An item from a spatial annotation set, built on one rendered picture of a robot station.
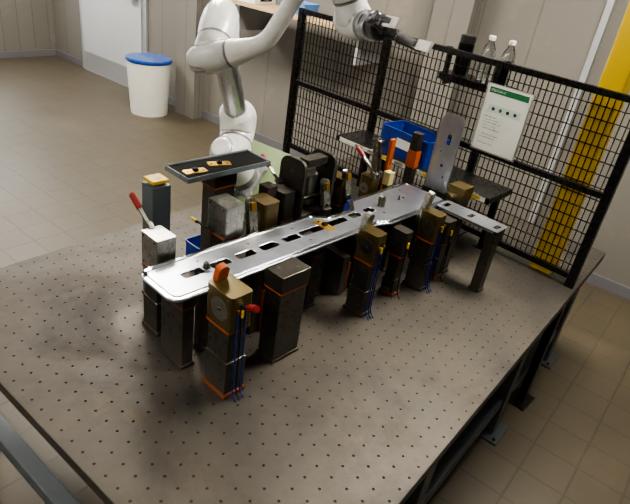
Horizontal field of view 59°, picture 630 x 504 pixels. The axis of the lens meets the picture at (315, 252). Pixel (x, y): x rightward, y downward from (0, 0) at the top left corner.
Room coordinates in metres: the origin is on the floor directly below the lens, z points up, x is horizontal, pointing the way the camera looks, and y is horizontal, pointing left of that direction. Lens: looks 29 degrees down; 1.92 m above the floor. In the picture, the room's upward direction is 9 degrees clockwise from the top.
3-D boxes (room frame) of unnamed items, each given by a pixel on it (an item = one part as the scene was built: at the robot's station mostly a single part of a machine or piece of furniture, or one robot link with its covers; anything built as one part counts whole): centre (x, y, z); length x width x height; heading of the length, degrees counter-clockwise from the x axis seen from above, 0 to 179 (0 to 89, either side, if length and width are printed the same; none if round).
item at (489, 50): (2.77, -0.65, 1.53); 0.07 x 0.07 x 0.20
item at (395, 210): (1.83, -0.01, 1.00); 1.38 x 0.22 x 0.02; 141
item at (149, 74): (5.94, 2.02, 0.29); 0.47 x 0.47 x 0.58
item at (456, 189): (2.34, -0.59, 0.88); 0.08 x 0.08 x 0.36; 51
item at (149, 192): (1.68, 0.55, 0.92); 0.08 x 0.08 x 0.44; 51
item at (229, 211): (1.71, 0.33, 0.90); 0.13 x 0.08 x 0.41; 51
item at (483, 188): (2.67, -0.44, 1.01); 0.90 x 0.22 x 0.03; 51
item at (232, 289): (1.27, 0.20, 0.88); 0.14 x 0.09 x 0.36; 51
